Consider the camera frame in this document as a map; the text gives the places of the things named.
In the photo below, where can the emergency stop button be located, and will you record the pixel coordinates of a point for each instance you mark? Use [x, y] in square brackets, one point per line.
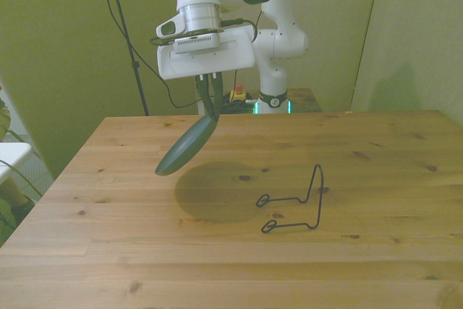
[238, 88]

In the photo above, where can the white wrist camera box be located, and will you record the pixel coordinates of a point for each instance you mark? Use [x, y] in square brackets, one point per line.
[197, 44]

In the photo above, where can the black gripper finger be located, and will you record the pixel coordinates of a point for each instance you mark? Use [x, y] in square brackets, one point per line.
[204, 97]
[218, 95]

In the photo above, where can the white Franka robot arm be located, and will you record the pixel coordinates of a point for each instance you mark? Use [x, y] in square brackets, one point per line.
[282, 45]

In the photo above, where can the green round plate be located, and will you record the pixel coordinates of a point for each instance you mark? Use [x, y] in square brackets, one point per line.
[184, 148]

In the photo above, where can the black tripod pole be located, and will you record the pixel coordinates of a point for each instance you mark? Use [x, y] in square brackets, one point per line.
[135, 65]

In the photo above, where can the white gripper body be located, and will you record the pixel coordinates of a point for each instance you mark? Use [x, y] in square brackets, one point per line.
[202, 64]

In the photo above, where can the white side furniture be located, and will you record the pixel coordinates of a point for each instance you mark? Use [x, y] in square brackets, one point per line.
[12, 151]

